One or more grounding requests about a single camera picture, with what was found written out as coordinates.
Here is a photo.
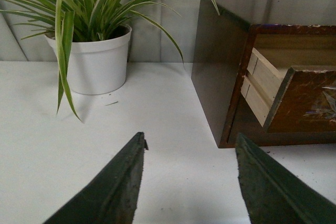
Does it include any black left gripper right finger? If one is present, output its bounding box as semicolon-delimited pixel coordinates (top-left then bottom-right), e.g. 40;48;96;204
235;133;335;223

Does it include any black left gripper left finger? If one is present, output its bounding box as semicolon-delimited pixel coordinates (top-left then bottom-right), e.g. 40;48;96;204
46;132;148;223

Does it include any wooden drawer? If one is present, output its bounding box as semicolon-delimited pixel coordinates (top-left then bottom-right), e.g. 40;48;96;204
241;48;335;133
225;97;335;148

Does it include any dark wooden drawer cabinet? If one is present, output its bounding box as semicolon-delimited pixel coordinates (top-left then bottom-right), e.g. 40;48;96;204
192;0;335;148

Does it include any white plant pot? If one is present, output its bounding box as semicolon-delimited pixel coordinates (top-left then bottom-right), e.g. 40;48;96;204
44;25;133;95

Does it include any green spider plant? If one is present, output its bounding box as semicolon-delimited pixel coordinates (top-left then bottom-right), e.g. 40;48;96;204
0;0;221;122

